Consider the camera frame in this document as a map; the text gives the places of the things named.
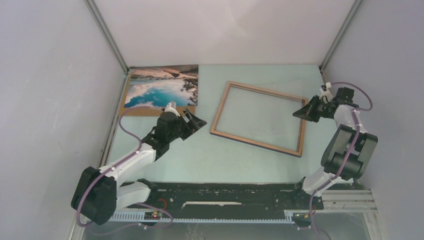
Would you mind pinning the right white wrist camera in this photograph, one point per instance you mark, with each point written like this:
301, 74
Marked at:
325, 93

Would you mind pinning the wooden picture frame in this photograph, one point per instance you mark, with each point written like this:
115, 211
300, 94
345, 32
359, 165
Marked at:
261, 117

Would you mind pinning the right corner aluminium profile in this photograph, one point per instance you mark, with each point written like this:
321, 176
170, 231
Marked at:
340, 34

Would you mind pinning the left corner aluminium profile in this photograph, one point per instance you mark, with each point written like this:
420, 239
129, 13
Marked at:
105, 31

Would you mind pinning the corner aluminium profile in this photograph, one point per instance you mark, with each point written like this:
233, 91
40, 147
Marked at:
105, 31
340, 34

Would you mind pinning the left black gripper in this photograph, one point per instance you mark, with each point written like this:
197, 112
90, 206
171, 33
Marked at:
195, 124

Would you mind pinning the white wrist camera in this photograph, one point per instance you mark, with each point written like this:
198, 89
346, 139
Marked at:
325, 93
171, 108

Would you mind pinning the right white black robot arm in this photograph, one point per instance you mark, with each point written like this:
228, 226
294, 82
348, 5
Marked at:
350, 149

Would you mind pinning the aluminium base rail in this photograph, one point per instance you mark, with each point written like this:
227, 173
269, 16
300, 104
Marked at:
339, 199

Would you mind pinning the landscape photo print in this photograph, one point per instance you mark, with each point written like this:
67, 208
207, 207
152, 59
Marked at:
190, 72

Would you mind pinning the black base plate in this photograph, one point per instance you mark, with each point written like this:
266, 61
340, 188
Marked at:
231, 201

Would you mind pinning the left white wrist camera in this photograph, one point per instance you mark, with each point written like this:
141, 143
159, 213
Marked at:
171, 108

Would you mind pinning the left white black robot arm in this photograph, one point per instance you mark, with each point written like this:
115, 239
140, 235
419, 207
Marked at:
101, 192

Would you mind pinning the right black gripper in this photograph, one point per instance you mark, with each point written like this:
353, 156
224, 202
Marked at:
308, 112

